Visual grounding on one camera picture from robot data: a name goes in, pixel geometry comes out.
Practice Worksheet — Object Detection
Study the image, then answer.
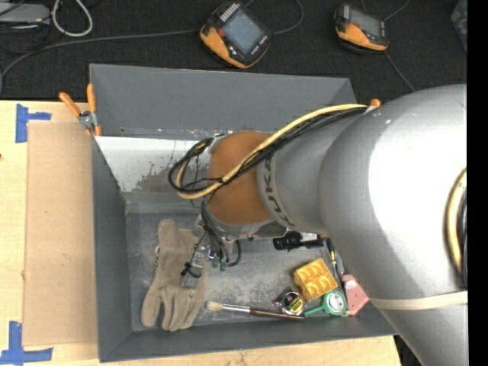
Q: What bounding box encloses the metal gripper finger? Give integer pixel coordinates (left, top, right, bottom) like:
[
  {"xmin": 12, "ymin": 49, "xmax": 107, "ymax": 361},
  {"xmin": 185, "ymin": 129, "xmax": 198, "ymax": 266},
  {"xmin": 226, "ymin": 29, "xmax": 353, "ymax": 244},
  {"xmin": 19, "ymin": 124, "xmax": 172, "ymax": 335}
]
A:
[{"xmin": 180, "ymin": 252, "xmax": 207, "ymax": 290}]

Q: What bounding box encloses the tan leather work glove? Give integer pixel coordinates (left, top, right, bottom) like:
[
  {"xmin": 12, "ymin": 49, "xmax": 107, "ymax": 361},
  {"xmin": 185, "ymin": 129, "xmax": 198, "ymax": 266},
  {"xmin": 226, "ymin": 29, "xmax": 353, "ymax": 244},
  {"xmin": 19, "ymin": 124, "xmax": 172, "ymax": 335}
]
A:
[{"xmin": 140, "ymin": 218, "xmax": 210, "ymax": 332}]

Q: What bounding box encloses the black and yellow tape measure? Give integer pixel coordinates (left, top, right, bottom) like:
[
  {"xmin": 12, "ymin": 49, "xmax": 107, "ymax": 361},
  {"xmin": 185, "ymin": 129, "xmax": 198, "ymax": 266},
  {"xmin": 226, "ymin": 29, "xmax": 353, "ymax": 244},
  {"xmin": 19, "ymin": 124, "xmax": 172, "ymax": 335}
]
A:
[{"xmin": 272, "ymin": 286, "xmax": 307, "ymax": 317}]

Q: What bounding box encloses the yellow toy brick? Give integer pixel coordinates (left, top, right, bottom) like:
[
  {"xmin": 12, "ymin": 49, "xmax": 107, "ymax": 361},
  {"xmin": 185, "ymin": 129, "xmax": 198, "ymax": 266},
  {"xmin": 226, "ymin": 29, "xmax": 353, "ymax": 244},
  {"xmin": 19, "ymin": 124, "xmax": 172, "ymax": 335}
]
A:
[{"xmin": 292, "ymin": 257, "xmax": 340, "ymax": 302}]

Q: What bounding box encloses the thin dark screwdriver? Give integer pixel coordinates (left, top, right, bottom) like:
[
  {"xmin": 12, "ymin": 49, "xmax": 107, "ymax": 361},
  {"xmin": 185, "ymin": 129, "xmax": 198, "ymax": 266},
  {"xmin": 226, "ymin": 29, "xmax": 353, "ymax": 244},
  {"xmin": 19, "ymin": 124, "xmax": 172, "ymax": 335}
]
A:
[{"xmin": 326, "ymin": 238, "xmax": 346, "ymax": 278}]

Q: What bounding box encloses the pink block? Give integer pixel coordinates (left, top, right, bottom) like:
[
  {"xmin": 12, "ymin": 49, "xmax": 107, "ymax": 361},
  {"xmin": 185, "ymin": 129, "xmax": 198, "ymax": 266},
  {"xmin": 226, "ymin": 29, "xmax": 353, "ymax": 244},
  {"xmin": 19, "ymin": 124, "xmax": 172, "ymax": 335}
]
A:
[{"xmin": 340, "ymin": 273, "xmax": 371, "ymax": 317}]

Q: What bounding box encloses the brown cardboard board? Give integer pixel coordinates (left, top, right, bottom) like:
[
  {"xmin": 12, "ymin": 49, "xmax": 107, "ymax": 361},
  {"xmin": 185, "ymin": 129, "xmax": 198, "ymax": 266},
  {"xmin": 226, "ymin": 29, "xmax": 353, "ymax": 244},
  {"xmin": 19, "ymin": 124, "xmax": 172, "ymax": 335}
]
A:
[{"xmin": 21, "ymin": 121, "xmax": 98, "ymax": 348}]

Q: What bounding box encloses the grey metal bin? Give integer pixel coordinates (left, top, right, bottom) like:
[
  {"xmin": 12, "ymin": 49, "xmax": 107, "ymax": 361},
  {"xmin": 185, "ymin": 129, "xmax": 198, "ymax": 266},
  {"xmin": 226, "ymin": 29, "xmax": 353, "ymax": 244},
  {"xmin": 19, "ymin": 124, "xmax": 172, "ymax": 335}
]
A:
[{"xmin": 88, "ymin": 63, "xmax": 398, "ymax": 364}]

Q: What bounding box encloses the black cylinder on white bracket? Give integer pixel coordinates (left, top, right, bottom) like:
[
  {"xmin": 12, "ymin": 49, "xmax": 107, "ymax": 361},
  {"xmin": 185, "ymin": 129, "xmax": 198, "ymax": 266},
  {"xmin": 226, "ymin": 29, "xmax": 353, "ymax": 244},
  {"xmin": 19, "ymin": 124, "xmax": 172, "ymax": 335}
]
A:
[{"xmin": 271, "ymin": 230, "xmax": 326, "ymax": 252}]

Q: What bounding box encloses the wooden-handled paintbrush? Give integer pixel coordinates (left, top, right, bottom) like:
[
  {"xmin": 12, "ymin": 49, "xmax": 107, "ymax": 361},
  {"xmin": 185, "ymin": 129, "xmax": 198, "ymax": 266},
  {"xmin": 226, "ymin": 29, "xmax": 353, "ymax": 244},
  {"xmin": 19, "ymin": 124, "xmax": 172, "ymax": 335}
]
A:
[{"xmin": 205, "ymin": 300, "xmax": 307, "ymax": 322}]

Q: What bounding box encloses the green round handled toy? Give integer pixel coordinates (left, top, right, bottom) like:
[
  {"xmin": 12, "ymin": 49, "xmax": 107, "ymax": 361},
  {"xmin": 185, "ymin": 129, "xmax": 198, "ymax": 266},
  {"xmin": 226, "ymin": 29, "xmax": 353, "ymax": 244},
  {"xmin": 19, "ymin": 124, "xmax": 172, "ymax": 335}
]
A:
[{"xmin": 303, "ymin": 288, "xmax": 349, "ymax": 318}]

